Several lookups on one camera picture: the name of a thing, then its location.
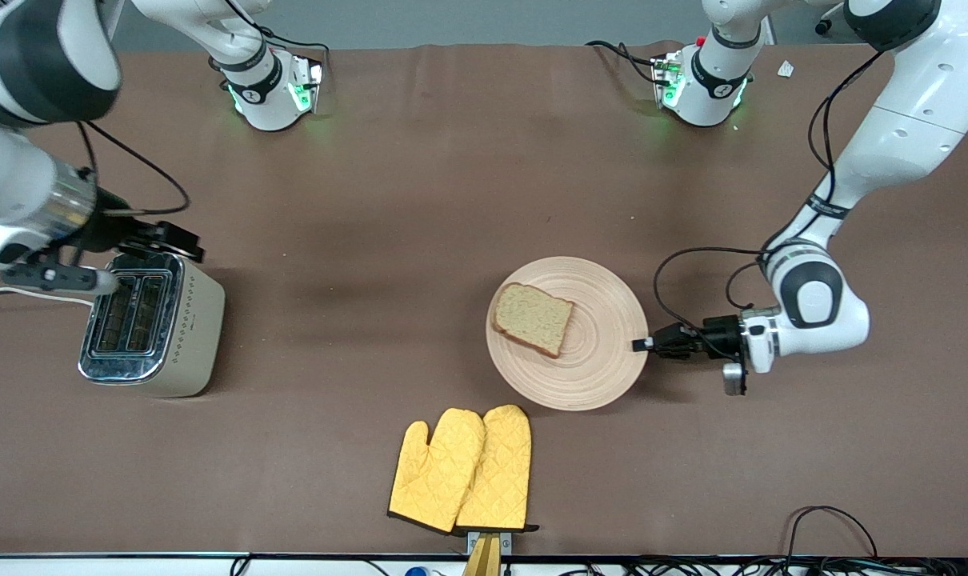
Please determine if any round wooden plate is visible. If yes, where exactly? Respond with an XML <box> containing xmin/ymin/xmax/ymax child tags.
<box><xmin>486</xmin><ymin>256</ymin><xmax>650</xmax><ymax>412</ymax></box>

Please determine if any brown bread slice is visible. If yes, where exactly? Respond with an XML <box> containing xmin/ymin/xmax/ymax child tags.
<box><xmin>492</xmin><ymin>282</ymin><xmax>574</xmax><ymax>358</ymax></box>

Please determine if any cream chrome two-slot toaster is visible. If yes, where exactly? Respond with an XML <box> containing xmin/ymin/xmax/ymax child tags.
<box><xmin>78</xmin><ymin>250</ymin><xmax>226</xmax><ymax>398</ymax></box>

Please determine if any yellow quilted oven mitt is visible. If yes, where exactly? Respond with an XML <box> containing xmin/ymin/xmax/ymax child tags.
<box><xmin>387</xmin><ymin>408</ymin><xmax>486</xmax><ymax>534</ymax></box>
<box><xmin>454</xmin><ymin>404</ymin><xmax>540</xmax><ymax>534</ymax></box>

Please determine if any brown table cover sheet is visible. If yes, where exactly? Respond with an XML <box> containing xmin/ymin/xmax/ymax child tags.
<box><xmin>0</xmin><ymin>42</ymin><xmax>968</xmax><ymax>558</ymax></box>

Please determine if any black office chair wheel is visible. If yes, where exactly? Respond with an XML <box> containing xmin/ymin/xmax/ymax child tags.
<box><xmin>814</xmin><ymin>3</ymin><xmax>849</xmax><ymax>37</ymax></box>

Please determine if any black looped cable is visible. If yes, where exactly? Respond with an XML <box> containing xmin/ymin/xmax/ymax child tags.
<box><xmin>786</xmin><ymin>505</ymin><xmax>879</xmax><ymax>561</ymax></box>

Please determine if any black right arm base cable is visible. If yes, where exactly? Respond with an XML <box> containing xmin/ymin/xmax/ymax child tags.
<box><xmin>222</xmin><ymin>0</ymin><xmax>331</xmax><ymax>81</ymax></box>

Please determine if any black arm base cable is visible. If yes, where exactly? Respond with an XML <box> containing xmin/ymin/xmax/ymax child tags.
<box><xmin>222</xmin><ymin>0</ymin><xmax>331</xmax><ymax>81</ymax></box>
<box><xmin>586</xmin><ymin>39</ymin><xmax>670</xmax><ymax>86</ymax></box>

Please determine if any black floor cable tangle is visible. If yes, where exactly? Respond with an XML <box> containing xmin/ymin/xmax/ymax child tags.
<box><xmin>560</xmin><ymin>558</ymin><xmax>968</xmax><ymax>576</ymax></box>

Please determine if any small grey metal bracket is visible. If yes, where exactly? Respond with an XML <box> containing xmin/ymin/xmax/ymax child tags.
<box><xmin>466</xmin><ymin>530</ymin><xmax>513</xmax><ymax>557</ymax></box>

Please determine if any black left arm base cable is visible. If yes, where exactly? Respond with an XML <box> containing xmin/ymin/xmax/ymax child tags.
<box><xmin>586</xmin><ymin>39</ymin><xmax>670</xmax><ymax>86</ymax></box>

